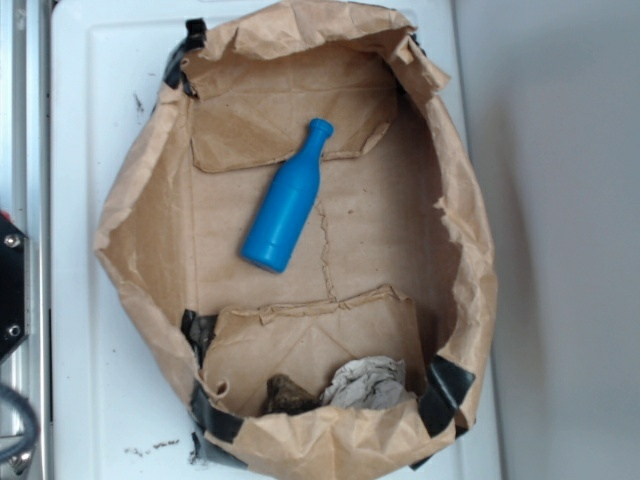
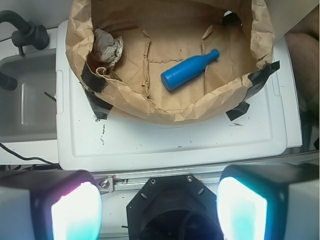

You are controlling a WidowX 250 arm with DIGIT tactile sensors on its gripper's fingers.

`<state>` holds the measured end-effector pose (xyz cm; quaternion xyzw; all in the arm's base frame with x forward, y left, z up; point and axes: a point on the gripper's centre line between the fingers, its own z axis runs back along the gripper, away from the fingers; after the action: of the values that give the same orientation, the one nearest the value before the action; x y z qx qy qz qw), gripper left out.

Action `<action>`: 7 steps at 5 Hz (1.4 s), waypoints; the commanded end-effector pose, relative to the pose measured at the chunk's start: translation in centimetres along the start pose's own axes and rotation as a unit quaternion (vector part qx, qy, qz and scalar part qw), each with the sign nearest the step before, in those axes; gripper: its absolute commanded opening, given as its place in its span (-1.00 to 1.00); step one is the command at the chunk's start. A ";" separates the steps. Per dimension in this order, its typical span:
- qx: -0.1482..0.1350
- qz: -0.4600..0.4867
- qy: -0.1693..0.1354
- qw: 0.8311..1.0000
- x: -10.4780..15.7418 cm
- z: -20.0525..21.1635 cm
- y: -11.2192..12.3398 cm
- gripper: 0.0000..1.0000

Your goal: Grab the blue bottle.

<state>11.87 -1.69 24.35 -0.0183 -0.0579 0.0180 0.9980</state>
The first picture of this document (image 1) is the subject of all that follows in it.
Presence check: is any blue plastic bottle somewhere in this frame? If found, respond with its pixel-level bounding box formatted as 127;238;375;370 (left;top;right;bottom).
241;118;334;273

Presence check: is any brown paper bag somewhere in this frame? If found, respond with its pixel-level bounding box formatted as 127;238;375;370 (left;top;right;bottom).
94;1;497;479

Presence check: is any crumpled white paper ball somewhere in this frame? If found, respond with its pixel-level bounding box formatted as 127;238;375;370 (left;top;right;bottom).
320;356;415;410

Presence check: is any dark brown crumpled lump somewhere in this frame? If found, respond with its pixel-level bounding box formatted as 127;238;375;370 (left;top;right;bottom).
263;374;321;415

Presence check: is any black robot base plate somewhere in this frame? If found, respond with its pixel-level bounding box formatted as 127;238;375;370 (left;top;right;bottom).
0;210;30;363

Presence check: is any grey cable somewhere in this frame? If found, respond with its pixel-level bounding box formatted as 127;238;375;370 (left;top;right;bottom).
0;382;39;459

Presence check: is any aluminium frame rail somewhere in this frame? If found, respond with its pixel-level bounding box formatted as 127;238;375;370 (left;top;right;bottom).
1;1;53;479

